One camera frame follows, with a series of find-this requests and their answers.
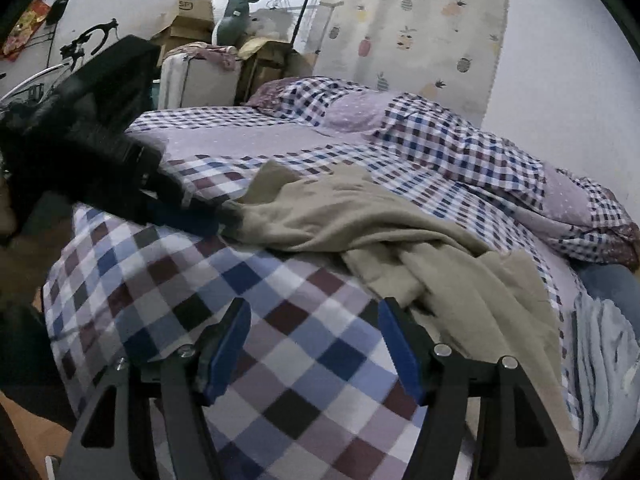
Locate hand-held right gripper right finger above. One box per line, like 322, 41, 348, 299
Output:
377, 297, 576, 480

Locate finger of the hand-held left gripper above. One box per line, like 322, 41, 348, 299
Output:
152, 170, 236, 211
144, 199, 223, 238

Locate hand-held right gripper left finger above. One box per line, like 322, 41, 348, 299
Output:
55, 297, 253, 480

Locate beige garment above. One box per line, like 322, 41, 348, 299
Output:
220, 160, 586, 466

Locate light grey-blue folded clothes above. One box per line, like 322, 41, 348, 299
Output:
572, 292, 640, 463

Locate black clothes rack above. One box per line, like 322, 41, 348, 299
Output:
260, 0, 325, 56

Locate bicycle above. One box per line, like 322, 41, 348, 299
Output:
0, 17, 121, 111

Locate checkered bed sheet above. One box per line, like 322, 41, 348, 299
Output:
42, 105, 621, 480

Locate white suitcase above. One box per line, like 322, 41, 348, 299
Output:
157, 52, 243, 110

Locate cardboard box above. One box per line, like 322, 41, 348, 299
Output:
150, 19, 216, 56
172, 0, 218, 23

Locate floral cloth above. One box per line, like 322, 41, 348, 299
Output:
165, 42, 246, 73

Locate grey-green plush toy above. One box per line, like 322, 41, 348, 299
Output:
211, 0, 263, 46

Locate dark blue pillow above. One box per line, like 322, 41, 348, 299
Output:
577, 260, 640, 341

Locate checkered quilt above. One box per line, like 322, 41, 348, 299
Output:
245, 76, 640, 266

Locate pineapple print curtain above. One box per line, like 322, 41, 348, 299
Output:
312, 0, 511, 128

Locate red wall decoration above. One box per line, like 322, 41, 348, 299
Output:
1, 0, 51, 61

